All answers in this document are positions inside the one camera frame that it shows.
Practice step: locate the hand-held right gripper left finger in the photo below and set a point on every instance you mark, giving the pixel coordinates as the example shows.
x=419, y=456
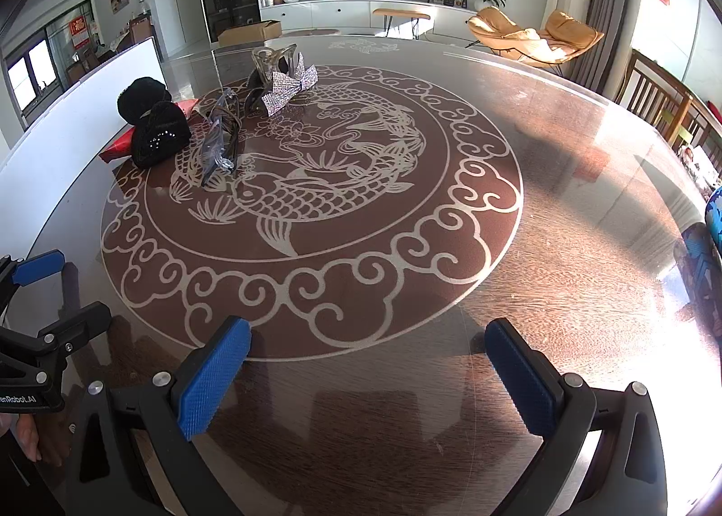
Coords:
x=214, y=380

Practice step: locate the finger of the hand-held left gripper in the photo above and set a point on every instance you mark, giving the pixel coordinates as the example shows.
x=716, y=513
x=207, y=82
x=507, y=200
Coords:
x=79, y=327
x=36, y=269

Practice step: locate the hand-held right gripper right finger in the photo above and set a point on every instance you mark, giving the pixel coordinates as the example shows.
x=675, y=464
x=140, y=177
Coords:
x=524, y=380

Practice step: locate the black frame glasses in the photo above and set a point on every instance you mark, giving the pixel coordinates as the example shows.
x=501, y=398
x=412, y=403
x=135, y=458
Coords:
x=225, y=152

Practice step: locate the brown patterned glass desktop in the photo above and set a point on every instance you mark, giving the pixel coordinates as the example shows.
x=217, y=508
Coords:
x=507, y=279

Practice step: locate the person's left hand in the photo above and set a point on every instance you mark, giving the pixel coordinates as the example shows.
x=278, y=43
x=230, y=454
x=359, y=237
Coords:
x=39, y=440

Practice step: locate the red box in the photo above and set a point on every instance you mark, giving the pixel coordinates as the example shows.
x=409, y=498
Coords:
x=115, y=149

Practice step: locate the white partition board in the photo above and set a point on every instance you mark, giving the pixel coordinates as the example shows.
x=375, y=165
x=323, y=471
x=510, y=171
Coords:
x=62, y=115

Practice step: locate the black sequined scrunchie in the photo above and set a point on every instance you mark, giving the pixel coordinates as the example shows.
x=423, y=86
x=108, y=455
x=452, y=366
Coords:
x=161, y=138

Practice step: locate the window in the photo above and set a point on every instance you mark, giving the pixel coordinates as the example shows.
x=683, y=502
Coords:
x=34, y=77

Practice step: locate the black velvet scrunchie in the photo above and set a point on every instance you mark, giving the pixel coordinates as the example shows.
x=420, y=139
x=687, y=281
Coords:
x=141, y=98

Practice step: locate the red window sign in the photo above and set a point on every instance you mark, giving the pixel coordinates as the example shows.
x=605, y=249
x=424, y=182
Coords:
x=79, y=32

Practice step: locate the blue patterned cloth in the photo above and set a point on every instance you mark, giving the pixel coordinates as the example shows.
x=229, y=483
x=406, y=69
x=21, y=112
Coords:
x=715, y=217

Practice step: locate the rhinestone bow hair clip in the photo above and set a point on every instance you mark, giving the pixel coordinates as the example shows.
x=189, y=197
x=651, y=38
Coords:
x=282, y=93

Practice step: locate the clear plastic hair claw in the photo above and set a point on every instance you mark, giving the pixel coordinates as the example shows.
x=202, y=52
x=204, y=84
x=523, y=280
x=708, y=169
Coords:
x=265, y=62

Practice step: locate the wooden dining chair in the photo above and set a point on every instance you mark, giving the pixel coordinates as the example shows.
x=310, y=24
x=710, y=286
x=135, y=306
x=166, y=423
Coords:
x=654, y=93

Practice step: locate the cardboard box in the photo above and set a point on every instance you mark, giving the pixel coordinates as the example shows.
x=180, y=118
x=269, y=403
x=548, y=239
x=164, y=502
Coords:
x=248, y=33

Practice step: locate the tan lounge chair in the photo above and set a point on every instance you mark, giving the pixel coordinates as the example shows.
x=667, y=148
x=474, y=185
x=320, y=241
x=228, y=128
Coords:
x=496, y=30
x=572, y=36

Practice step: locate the grey curtain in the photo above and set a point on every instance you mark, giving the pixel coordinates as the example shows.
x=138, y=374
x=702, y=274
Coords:
x=615, y=8

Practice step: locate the wooden bench stool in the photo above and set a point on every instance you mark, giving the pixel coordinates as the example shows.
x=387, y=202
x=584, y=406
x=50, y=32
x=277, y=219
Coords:
x=401, y=14

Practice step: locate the white television cabinet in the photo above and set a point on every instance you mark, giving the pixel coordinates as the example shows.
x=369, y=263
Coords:
x=349, y=14

